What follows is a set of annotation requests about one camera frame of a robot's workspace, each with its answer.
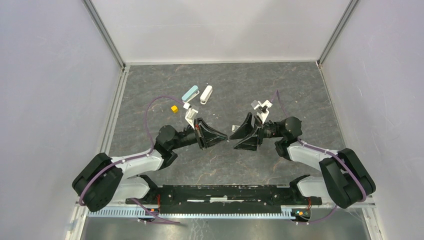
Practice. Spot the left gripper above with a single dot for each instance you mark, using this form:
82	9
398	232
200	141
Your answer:
206	135

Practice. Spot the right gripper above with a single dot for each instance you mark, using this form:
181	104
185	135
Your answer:
250	142

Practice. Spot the white stapler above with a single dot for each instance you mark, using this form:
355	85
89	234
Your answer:
206	94

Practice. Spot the white staple box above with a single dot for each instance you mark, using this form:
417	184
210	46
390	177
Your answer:
235	128

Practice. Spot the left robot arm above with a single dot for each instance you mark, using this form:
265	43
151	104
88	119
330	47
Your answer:
106	179

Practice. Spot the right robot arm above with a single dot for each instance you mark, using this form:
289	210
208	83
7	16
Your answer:
344	179

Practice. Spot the light blue stapler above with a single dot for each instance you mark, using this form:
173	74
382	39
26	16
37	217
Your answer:
190	94

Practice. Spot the yellow cube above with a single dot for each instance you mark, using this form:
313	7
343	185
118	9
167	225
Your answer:
174	109

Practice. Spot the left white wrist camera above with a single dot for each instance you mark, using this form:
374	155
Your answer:
190	114

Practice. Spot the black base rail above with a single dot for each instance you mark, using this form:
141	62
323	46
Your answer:
226	199

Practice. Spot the white slotted cable duct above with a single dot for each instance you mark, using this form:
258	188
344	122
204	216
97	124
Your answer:
138	212

